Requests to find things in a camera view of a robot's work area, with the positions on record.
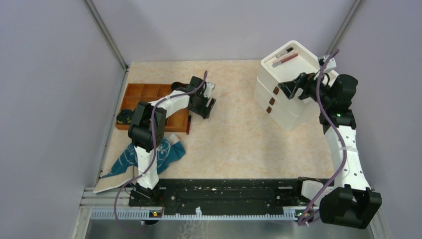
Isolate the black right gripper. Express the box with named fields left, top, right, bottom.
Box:
left=277, top=69, right=333, bottom=107

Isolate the maroon makeup pencil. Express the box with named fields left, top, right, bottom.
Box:
left=272, top=52, right=299, bottom=67

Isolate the white drawer organizer box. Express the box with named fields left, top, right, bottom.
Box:
left=254, top=40, right=320, bottom=131

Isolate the pink makeup pencil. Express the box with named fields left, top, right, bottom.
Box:
left=272, top=51, right=289, bottom=64

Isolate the clear glitter gloss tube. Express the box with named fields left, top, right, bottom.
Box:
left=276, top=47, right=294, bottom=58

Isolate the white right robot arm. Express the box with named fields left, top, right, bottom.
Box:
left=278, top=73, right=382, bottom=229

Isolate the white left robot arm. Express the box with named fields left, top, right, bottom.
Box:
left=128, top=72, right=216, bottom=206

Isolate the black coiled band top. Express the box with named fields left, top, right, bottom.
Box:
left=171, top=82, right=189, bottom=92

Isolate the black coiled band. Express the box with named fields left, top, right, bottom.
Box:
left=171, top=82, right=189, bottom=92
left=116, top=109, right=133, bottom=125

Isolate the teal patterned cloth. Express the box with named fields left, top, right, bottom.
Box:
left=102, top=134, right=186, bottom=178

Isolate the wooden compartment tray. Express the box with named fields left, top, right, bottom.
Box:
left=120, top=83, right=190, bottom=133

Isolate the black coiled band left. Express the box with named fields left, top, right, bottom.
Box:
left=116, top=109, right=133, bottom=125

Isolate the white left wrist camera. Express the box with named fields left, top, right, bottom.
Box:
left=203, top=82, right=215, bottom=98

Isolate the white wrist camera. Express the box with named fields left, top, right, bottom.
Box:
left=203, top=82, right=215, bottom=98
left=318, top=54, right=337, bottom=73

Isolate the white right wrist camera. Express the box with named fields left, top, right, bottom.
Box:
left=318, top=54, right=337, bottom=73

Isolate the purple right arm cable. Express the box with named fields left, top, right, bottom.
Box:
left=297, top=48, right=348, bottom=227

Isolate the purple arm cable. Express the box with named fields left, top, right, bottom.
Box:
left=113, top=70, right=209, bottom=235
left=297, top=48, right=348, bottom=227

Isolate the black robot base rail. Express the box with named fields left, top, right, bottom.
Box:
left=128, top=177, right=310, bottom=216

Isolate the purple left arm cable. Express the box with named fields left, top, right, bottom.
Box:
left=113, top=70, right=209, bottom=235

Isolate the grey slotted cable duct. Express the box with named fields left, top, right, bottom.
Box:
left=90, top=206, right=317, bottom=222

